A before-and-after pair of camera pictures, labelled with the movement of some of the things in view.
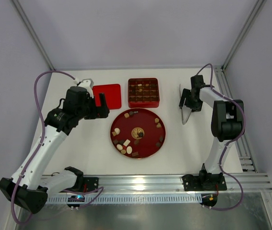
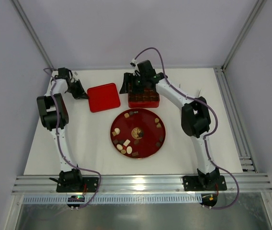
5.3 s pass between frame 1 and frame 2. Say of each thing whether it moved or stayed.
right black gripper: moved
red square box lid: stayed
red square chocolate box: stayed
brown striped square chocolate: stayed
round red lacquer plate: stayed
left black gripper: moved
